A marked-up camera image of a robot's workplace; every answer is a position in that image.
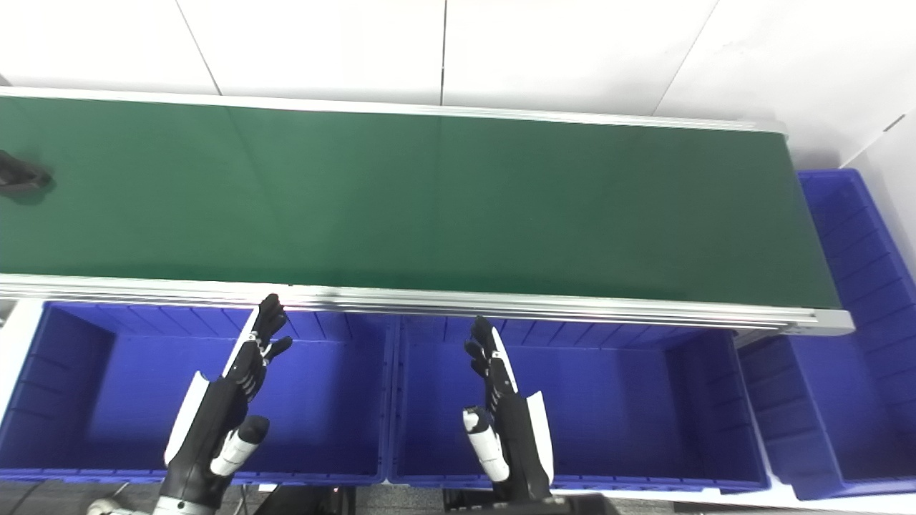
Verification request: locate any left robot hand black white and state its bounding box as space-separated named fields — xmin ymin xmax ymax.
xmin=159 ymin=293 xmax=294 ymax=511

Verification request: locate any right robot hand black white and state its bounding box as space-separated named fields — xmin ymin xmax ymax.
xmin=462 ymin=315 xmax=555 ymax=501

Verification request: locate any black flanged metal part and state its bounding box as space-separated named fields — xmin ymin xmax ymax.
xmin=0 ymin=149 xmax=53 ymax=198

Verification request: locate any blue plastic bin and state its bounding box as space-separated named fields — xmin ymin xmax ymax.
xmin=0 ymin=300 xmax=395 ymax=486
xmin=386 ymin=315 xmax=773 ymax=495
xmin=737 ymin=169 xmax=916 ymax=501

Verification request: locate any green conveyor belt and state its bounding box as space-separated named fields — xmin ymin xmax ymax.
xmin=0 ymin=95 xmax=844 ymax=310

